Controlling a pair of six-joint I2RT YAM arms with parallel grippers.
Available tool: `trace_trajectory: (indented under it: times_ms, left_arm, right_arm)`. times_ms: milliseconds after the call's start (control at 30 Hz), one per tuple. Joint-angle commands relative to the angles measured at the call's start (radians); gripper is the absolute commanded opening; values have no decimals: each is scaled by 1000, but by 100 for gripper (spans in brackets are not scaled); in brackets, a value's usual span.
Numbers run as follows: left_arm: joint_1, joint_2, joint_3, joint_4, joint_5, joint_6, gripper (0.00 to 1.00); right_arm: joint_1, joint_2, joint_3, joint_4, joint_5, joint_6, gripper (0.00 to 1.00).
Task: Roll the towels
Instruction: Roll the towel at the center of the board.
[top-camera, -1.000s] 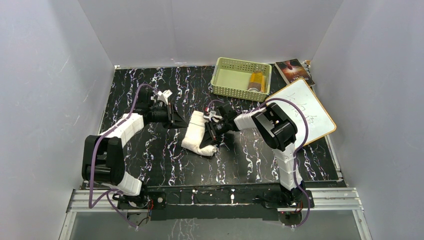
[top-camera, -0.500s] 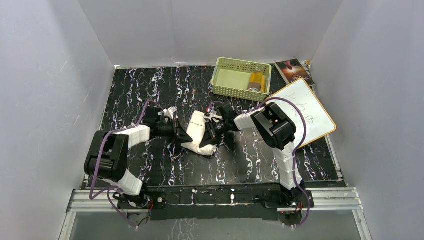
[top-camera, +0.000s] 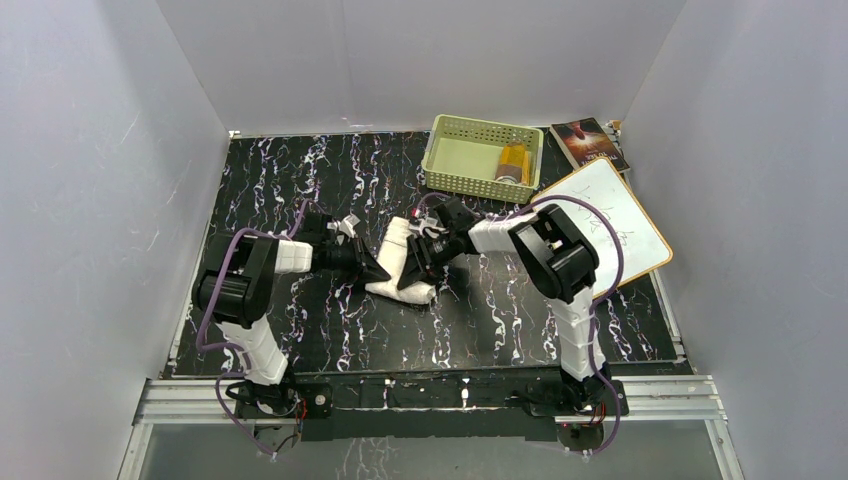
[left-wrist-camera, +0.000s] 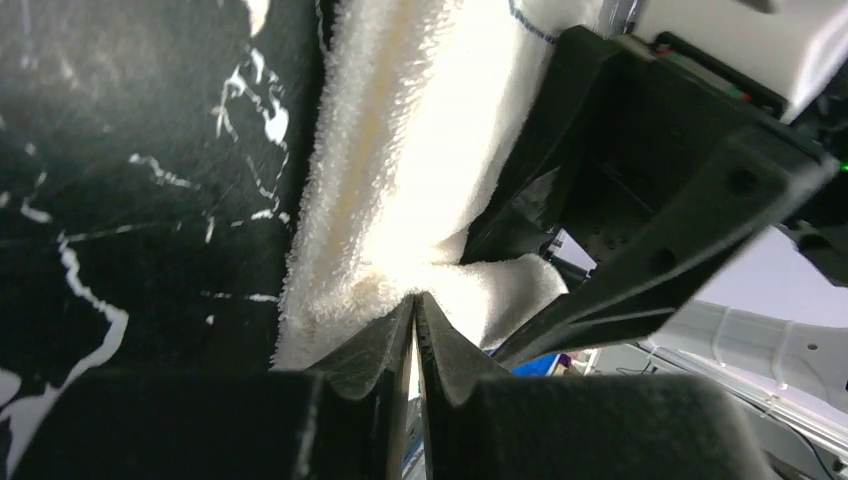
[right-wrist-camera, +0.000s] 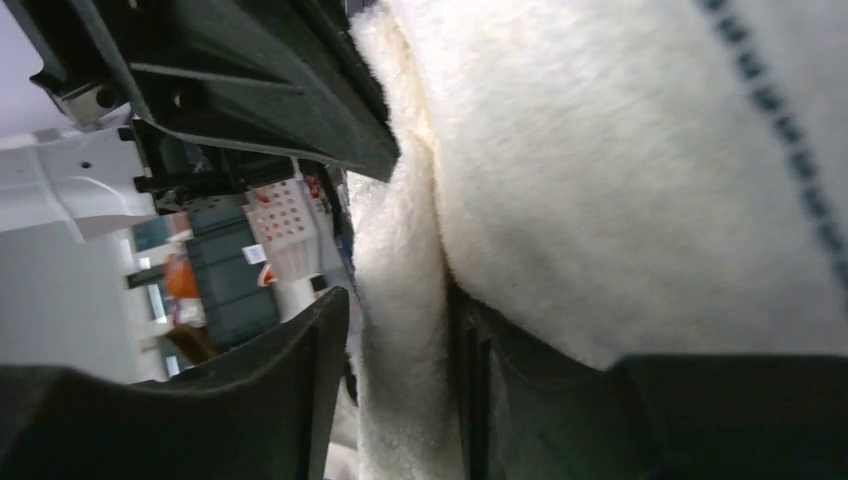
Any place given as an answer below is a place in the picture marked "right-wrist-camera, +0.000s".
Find cream white towel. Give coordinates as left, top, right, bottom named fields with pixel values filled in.
left=349, top=1, right=847, bottom=479

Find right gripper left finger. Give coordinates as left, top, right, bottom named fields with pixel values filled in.
left=1, top=287, right=349, bottom=479

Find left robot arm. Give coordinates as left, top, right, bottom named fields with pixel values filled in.
left=1, top=1, right=398, bottom=241

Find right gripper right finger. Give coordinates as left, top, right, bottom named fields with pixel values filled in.
left=448, top=288, right=847, bottom=479

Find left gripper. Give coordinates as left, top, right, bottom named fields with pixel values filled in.
left=4, top=0, right=399, bottom=212

